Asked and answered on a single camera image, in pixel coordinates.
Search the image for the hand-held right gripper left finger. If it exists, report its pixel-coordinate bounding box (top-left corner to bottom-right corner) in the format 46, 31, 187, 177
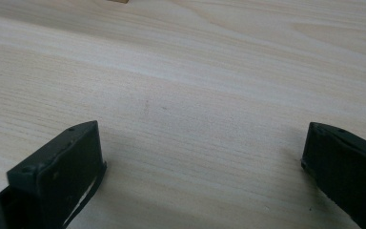
0, 120, 108, 229

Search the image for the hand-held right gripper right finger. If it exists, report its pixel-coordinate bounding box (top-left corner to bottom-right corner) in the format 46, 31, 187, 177
300, 121, 366, 229

